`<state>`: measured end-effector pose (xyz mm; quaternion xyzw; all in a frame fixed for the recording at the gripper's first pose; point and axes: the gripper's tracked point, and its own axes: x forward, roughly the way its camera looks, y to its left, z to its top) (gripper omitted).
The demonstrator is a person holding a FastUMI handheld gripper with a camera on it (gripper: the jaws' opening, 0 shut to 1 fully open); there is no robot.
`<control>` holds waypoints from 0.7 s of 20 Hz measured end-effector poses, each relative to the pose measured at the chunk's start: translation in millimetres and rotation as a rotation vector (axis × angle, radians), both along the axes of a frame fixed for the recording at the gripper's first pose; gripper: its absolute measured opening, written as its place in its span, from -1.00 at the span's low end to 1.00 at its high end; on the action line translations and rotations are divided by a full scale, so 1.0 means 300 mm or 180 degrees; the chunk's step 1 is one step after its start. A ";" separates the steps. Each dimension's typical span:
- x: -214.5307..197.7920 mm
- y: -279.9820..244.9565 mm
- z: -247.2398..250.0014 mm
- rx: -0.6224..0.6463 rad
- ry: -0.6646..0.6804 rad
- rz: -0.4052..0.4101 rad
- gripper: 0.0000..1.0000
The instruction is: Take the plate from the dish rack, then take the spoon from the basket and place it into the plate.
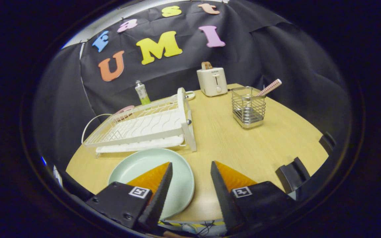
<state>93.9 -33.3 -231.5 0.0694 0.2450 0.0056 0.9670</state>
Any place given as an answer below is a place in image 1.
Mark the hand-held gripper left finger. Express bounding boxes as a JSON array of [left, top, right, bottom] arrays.
[[85, 162, 173, 233]]

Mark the white toaster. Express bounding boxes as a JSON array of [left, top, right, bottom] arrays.
[[196, 67, 228, 97]]

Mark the metal wire basket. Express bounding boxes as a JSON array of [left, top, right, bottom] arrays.
[[231, 86, 266, 129]]

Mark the white dish rack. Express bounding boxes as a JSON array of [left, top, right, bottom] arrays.
[[81, 87, 197, 158]]

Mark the pink plate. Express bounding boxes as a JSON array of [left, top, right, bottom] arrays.
[[113, 105, 135, 115]]

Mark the spoon with pink checked handle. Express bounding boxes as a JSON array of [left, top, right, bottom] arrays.
[[245, 79, 282, 99]]

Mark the tangle of dark cables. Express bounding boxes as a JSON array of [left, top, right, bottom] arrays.
[[177, 221, 226, 237]]

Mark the white compartment tray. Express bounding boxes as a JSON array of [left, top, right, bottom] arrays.
[[171, 91, 196, 100]]

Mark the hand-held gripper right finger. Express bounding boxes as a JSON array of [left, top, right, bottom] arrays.
[[210, 161, 298, 233]]

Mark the green drink bottle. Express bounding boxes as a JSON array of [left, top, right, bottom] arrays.
[[135, 80, 151, 106]]

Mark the light green plate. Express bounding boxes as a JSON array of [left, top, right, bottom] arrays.
[[108, 148, 195, 220]]

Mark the black table clamp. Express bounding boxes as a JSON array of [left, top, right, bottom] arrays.
[[319, 132, 336, 155], [275, 157, 311, 194]]

